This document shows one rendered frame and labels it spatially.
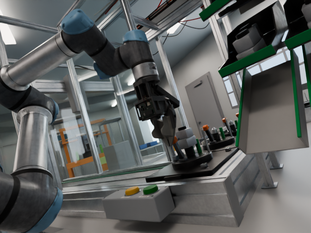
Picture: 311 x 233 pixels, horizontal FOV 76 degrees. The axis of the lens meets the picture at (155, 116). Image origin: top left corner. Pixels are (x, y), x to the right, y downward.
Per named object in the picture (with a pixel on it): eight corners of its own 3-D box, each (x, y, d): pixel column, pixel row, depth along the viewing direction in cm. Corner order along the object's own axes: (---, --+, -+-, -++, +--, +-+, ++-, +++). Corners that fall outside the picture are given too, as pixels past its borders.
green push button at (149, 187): (152, 198, 48) (150, 190, 48) (141, 198, 51) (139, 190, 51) (162, 191, 51) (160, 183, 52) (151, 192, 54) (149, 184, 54)
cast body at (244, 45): (258, 60, 45) (244, 32, 43) (241, 67, 48) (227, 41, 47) (271, 45, 49) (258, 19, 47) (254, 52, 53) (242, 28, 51)
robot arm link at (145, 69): (142, 72, 66) (161, 62, 62) (146, 85, 66) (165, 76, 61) (127, 71, 61) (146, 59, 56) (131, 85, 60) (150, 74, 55)
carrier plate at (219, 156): (214, 177, 50) (211, 169, 50) (146, 184, 65) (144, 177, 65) (239, 152, 69) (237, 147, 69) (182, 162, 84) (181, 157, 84)
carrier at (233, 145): (240, 151, 70) (229, 118, 71) (184, 161, 85) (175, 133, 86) (254, 137, 90) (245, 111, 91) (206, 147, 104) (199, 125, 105)
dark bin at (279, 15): (276, 54, 42) (260, 23, 40) (222, 78, 51) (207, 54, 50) (289, 21, 60) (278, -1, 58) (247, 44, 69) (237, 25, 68)
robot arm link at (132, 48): (127, 44, 67) (149, 33, 64) (137, 74, 67) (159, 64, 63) (115, 36, 60) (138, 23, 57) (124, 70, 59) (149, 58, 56)
